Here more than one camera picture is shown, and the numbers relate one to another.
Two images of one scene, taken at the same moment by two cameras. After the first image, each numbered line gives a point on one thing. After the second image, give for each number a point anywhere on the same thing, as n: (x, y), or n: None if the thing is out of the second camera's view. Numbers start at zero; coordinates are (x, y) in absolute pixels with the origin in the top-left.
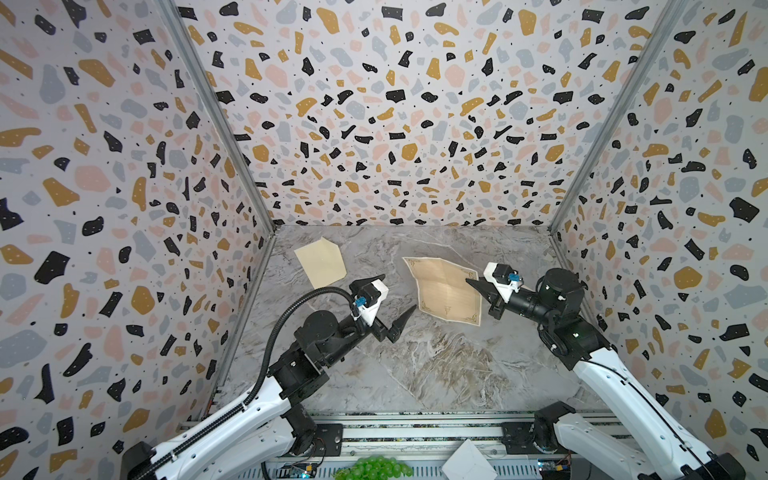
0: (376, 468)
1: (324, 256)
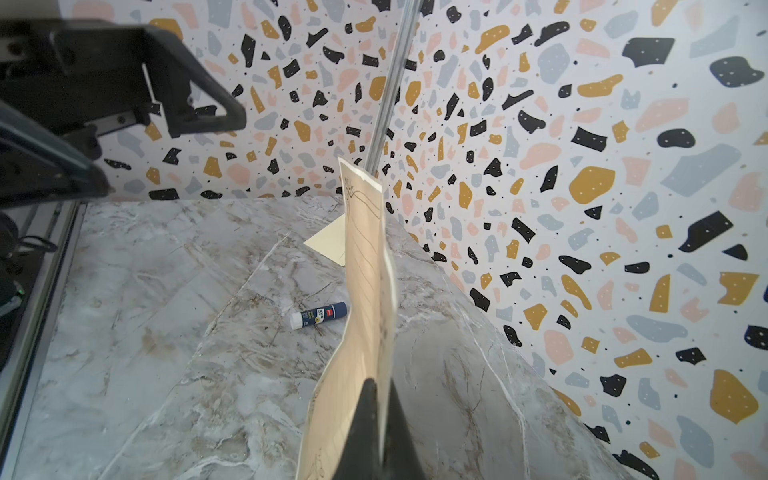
0: None
1: (331, 241)
